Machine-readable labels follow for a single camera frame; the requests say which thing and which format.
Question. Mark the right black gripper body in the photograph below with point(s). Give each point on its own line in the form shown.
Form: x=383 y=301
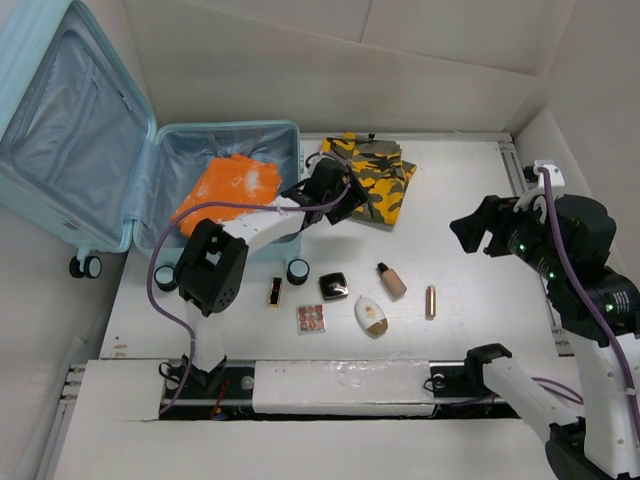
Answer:
x=513 y=228

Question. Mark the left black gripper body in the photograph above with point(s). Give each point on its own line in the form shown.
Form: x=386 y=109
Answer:
x=350 y=200

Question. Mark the camouflage yellow green garment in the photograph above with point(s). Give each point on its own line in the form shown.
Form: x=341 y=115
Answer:
x=381 y=171

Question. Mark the beige foundation bottle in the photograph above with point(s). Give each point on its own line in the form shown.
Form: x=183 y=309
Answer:
x=391 y=280

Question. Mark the orange tie-dye garment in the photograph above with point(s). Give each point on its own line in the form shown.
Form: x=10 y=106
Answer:
x=236 y=179

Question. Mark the black square compact case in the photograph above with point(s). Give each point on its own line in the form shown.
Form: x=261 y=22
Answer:
x=333 y=286

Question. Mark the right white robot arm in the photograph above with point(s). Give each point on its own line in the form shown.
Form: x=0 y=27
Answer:
x=599 y=311

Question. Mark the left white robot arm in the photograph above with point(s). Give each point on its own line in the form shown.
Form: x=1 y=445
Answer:
x=210 y=269

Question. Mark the rose gold lipstick tube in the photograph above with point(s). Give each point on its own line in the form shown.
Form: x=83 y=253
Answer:
x=430 y=302

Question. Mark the white oval sunscreen bottle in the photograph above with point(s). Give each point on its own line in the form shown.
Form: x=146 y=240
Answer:
x=370 y=317

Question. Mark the eyeshadow palette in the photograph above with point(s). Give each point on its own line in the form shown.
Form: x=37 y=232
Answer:
x=310 y=319

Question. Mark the light blue open suitcase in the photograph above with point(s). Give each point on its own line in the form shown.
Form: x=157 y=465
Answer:
x=82 y=155

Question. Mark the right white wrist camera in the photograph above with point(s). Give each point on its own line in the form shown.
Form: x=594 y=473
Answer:
x=543 y=173

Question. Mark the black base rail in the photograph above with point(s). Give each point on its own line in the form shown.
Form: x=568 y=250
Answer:
x=320 y=390

